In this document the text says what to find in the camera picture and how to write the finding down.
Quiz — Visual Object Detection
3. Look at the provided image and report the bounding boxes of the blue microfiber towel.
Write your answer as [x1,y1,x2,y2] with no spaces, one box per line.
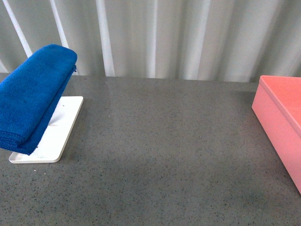
[0,44,77,155]

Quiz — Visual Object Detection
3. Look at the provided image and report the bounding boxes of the white towel rack stand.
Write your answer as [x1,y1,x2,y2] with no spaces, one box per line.
[9,96,84,164]

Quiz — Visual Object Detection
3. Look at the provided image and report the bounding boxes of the pink rectangular box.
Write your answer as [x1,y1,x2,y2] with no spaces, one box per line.
[252,75,301,189]

